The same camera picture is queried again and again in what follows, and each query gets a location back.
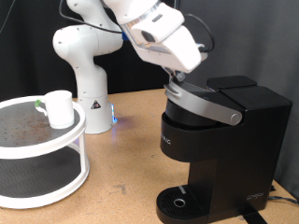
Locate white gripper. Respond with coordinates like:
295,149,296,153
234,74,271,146
136,25,202,83

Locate black Keurig coffee machine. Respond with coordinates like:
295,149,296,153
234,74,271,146
155,79,293,224

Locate white mug green-taped handle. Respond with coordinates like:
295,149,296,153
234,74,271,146
34,90,76,130

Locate grey partition panel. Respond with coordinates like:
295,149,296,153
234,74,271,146
169,0,299,200

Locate black curtain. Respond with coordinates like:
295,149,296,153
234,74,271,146
0,0,176,101

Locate black tape strip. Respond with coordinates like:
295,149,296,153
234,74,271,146
237,208,269,224

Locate white two-tier turntable shelf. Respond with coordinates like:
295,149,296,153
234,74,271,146
0,95,91,210

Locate black robot camera cable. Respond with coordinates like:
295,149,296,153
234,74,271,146
59,0,216,53

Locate braided power cable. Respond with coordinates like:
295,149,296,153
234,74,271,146
267,195,299,205

